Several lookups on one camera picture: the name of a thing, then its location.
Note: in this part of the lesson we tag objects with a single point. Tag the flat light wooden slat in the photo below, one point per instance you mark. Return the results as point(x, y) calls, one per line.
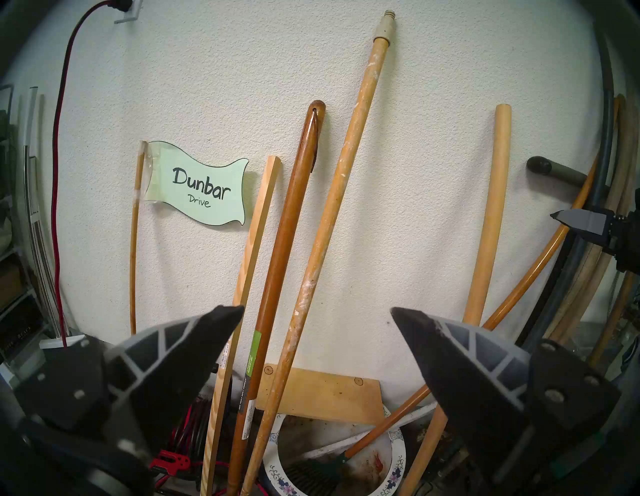
point(255, 235)

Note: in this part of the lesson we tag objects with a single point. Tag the thin bamboo flag stick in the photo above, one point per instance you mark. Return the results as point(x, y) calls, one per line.
point(133, 250)

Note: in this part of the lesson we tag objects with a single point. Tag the green Dunbar Drive paper flag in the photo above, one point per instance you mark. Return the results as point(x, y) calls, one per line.
point(200, 185)

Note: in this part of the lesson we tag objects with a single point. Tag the white dustpan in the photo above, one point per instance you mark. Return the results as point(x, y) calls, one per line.
point(55, 342)

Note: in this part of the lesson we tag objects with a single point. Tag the plain light wooden dowel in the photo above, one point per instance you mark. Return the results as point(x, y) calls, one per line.
point(492, 215)

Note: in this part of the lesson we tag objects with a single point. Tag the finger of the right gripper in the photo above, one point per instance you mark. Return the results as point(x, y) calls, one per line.
point(595, 238)
point(582, 220)

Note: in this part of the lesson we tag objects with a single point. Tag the white wall outlet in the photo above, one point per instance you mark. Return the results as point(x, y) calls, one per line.
point(132, 12)

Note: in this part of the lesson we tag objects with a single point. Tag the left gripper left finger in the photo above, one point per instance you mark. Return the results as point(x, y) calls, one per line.
point(165, 370)

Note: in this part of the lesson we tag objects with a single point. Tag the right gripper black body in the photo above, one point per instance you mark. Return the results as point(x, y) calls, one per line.
point(629, 240)

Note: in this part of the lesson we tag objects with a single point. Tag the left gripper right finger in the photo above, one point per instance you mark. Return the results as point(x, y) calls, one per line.
point(475, 390)

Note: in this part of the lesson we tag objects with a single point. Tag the light wooden board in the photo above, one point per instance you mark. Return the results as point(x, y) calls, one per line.
point(325, 395)

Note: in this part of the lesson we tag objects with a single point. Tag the paint-speckled pole with threaded tip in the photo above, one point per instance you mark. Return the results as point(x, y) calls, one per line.
point(325, 225)

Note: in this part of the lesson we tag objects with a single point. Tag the floral ceramic pot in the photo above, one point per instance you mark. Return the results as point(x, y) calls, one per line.
point(395, 465)

